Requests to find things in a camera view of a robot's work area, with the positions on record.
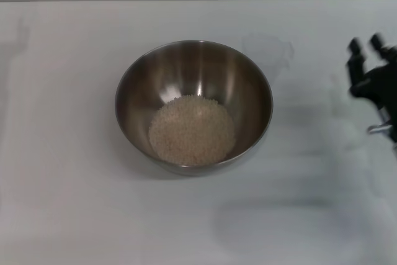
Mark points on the white rice grains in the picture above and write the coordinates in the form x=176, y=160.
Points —
x=192, y=134

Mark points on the stainless steel mixing bowl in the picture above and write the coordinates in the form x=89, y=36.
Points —
x=139, y=116

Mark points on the clear plastic measuring cup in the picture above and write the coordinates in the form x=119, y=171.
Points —
x=266, y=52

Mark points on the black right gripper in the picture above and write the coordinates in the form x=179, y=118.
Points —
x=383, y=85

